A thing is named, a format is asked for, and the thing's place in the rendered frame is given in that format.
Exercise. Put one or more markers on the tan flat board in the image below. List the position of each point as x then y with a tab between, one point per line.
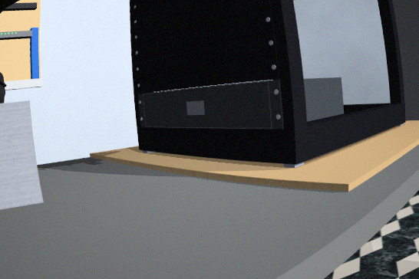
340	170

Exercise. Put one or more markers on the black server rack frame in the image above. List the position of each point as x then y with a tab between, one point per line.
178	44

